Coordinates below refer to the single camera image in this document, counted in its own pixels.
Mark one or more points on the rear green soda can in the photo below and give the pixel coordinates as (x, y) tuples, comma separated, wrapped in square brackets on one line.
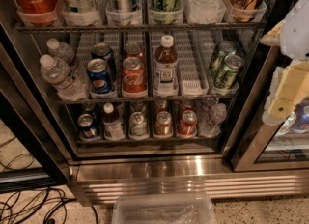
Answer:
[(221, 50)]

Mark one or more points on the cans behind right door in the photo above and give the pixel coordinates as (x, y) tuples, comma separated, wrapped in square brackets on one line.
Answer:
[(297, 122)]

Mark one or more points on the right glass fridge door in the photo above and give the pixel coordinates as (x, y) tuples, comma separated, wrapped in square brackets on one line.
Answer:
[(269, 140)]

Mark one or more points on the rear red Coca-Cola can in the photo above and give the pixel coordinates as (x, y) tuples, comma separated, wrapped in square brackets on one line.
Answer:
[(134, 49)]

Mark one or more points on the front blue Pepsi can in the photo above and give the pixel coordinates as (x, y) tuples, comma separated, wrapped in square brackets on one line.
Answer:
[(98, 72)]

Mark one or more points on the green soda can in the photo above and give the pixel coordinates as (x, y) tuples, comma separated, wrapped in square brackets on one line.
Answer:
[(228, 73), (221, 50)]

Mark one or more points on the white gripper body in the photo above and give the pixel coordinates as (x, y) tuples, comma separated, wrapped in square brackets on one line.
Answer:
[(296, 36)]

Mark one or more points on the rear clear water bottle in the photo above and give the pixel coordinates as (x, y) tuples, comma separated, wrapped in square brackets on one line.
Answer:
[(63, 51)]

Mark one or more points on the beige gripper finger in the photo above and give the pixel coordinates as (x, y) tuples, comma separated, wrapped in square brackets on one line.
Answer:
[(272, 37), (286, 96)]

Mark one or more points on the bottom shelf brown can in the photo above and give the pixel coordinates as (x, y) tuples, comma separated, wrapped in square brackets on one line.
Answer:
[(163, 123)]

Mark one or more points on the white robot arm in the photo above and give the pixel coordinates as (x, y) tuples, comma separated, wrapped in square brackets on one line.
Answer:
[(290, 85)]

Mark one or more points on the stainless fridge base grille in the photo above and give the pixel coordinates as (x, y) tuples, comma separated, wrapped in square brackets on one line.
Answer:
[(102, 182)]

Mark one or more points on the bottom shelf tea bottle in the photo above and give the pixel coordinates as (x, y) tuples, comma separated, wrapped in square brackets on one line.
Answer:
[(113, 129)]

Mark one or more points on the brown tea bottle white cap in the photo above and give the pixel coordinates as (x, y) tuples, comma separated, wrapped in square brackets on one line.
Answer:
[(165, 64)]

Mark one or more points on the bottom shelf green white can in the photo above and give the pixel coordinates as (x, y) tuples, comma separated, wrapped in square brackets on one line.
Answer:
[(138, 124)]

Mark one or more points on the bottom shelf red can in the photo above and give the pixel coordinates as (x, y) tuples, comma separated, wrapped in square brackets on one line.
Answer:
[(187, 123)]

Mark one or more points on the bottom shelf water bottle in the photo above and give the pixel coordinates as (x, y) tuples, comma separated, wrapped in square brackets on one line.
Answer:
[(210, 127)]

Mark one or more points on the empty white shelf tray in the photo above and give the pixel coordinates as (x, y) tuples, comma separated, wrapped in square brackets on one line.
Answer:
[(192, 78)]

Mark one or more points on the rear dark Pepsi can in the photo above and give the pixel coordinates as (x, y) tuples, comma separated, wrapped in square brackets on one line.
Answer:
[(104, 51)]

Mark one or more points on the left fridge door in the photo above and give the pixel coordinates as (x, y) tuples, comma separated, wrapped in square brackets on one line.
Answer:
[(21, 120)]

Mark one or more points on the red coca-cola can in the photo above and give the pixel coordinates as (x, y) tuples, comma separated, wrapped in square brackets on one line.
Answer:
[(134, 79), (134, 49)]

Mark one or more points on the front red Coca-Cola can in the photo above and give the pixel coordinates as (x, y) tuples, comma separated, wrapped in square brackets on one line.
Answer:
[(134, 79)]

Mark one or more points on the front green soda can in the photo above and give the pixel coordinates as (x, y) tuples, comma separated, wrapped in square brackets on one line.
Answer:
[(228, 73)]

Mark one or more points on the clear plastic bin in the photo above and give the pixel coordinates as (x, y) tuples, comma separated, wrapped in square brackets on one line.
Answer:
[(170, 208)]

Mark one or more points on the bottom shelf Pepsi can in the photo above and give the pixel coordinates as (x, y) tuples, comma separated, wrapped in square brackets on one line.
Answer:
[(88, 126)]

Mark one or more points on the front clear water bottle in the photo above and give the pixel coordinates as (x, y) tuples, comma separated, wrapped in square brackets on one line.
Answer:
[(60, 76)]

